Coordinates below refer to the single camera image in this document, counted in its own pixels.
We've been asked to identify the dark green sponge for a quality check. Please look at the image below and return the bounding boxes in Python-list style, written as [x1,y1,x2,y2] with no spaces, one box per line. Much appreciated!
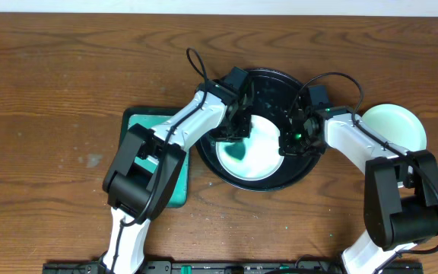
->
[224,142,246,161]

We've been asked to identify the white plate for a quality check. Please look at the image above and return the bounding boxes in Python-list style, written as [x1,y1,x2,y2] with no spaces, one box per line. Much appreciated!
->
[216,115,284,181]

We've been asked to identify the light green plate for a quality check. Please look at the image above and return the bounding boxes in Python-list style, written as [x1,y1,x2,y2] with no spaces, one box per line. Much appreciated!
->
[362,104,427,151]

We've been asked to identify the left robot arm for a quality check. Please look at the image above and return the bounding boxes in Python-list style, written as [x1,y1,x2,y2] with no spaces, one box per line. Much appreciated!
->
[101,80,254,273]

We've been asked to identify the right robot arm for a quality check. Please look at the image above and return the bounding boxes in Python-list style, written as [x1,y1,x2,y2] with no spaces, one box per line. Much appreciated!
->
[279,107,438,273]

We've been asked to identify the black round tray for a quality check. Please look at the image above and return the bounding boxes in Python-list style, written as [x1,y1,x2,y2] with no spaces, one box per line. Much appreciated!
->
[196,68,320,192]

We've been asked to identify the green rectangular soapy tray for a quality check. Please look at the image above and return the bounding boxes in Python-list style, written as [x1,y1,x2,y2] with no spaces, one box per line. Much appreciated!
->
[119,107,190,208]

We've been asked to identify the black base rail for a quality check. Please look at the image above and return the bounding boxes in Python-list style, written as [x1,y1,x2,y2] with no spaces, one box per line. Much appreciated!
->
[42,253,424,274]

